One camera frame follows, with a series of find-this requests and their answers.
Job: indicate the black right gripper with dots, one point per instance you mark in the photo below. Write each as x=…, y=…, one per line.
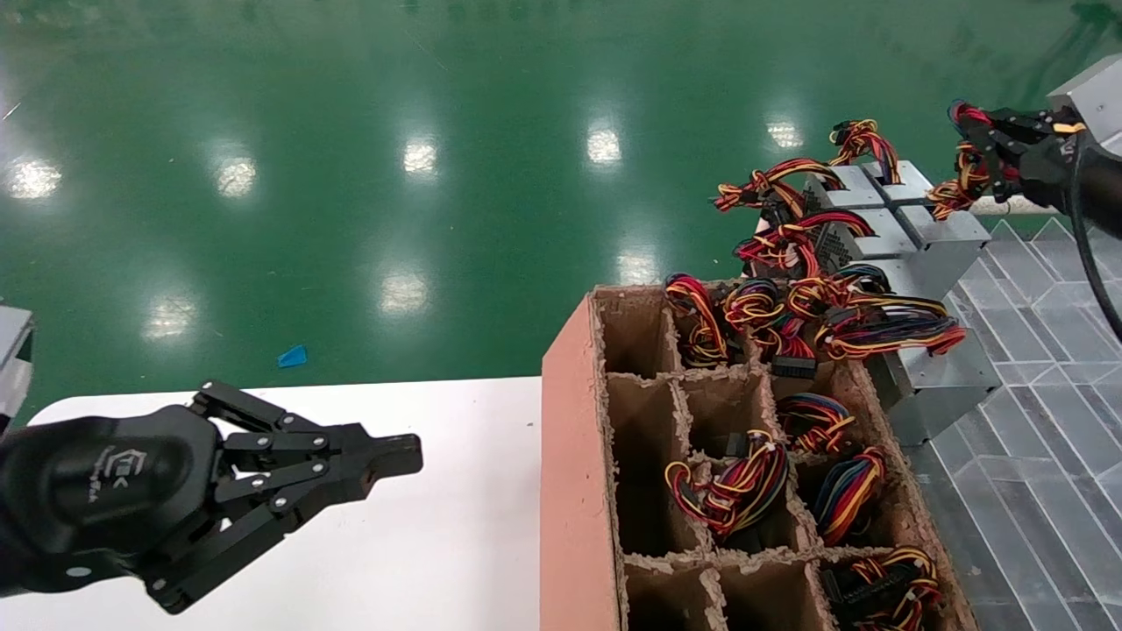
x=1052, y=162

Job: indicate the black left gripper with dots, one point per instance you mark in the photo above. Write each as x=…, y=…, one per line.
x=114, y=491

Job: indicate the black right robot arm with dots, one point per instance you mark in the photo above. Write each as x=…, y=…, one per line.
x=1104, y=188

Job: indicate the white round pole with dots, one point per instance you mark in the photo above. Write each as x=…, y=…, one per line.
x=1017, y=208

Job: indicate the blue paper scrap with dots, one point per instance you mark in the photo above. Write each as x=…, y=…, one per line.
x=292, y=357

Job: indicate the large grey power supply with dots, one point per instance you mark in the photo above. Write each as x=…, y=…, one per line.
x=938, y=386

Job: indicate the clear acrylic divider tray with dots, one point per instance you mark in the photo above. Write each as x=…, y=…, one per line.
x=1034, y=394

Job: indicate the brown cardboard divider box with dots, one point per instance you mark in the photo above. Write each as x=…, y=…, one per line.
x=574, y=491

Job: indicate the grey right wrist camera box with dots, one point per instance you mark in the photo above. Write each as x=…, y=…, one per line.
x=1096, y=92

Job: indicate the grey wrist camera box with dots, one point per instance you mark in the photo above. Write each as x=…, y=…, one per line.
x=10, y=350
x=1096, y=92

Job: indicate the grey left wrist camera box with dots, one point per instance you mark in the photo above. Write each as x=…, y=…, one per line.
x=10, y=350

